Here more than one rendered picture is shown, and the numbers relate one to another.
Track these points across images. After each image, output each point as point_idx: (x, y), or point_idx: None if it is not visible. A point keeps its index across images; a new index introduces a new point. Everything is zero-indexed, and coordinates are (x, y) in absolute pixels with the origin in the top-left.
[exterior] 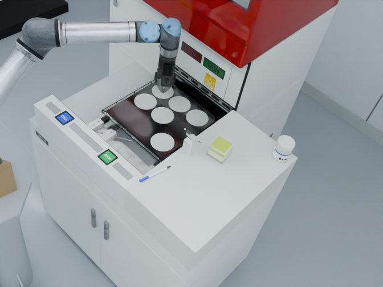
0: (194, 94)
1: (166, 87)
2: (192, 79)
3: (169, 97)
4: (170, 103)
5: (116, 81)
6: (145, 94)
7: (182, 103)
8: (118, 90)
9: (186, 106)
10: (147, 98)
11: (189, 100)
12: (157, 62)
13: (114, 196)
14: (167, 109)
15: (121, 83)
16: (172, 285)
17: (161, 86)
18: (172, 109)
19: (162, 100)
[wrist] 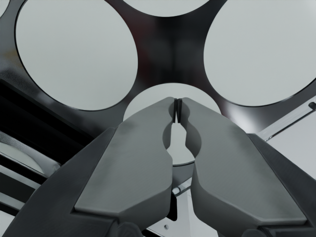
0: (51, 135)
1: (152, 120)
2: (12, 201)
3: (137, 98)
4: (129, 55)
5: (304, 161)
6: (256, 101)
7: (63, 61)
8: (310, 131)
9: (37, 47)
10: (250, 75)
11: (38, 90)
12: (194, 235)
13: None
14: (140, 2)
15: (290, 155)
16: None
17: (206, 124)
18: (105, 3)
19: (173, 70)
